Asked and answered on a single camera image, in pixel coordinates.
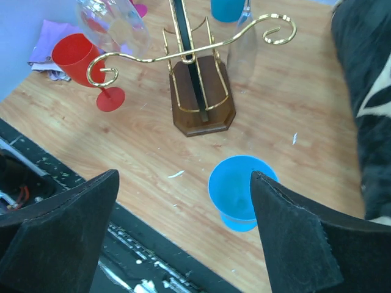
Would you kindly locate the blue plastic wine glass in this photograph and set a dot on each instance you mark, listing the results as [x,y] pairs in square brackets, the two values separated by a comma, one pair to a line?
[226,11]
[229,190]

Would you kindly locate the blue plastic wine glass back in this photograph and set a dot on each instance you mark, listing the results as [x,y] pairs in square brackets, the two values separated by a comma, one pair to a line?
[226,11]

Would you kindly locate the magenta plastic wine glass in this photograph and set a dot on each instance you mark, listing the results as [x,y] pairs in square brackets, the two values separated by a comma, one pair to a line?
[141,8]

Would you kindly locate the black floral plush pillow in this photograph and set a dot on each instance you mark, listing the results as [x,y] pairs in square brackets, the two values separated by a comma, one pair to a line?
[361,34]

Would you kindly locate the clear wine glass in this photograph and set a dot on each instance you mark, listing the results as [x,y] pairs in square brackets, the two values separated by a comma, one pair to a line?
[113,26]
[241,57]

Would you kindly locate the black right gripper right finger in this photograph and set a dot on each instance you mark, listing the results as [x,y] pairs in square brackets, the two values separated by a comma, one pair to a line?
[309,247]

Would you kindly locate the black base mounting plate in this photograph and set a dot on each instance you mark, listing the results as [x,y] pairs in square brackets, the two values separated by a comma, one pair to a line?
[91,238]

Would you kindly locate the clear wine glass back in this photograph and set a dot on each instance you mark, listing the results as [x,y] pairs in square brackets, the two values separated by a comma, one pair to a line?
[241,57]

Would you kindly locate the clear wine glass front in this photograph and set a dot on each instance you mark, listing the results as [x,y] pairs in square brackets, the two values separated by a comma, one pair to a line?
[113,26]

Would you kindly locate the gold wire wine glass rack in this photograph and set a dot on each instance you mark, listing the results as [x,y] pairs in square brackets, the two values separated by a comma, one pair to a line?
[201,95]

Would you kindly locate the red plastic wine glass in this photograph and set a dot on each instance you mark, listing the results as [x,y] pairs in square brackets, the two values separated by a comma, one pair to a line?
[73,54]

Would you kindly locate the purple folded cloth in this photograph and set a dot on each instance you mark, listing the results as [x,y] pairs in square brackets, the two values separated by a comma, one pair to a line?
[40,59]

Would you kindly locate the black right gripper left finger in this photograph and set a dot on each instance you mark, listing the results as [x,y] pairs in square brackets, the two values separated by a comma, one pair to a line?
[55,238]

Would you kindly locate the blue plastic wine glass front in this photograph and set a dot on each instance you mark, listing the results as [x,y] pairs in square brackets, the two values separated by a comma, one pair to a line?
[229,190]

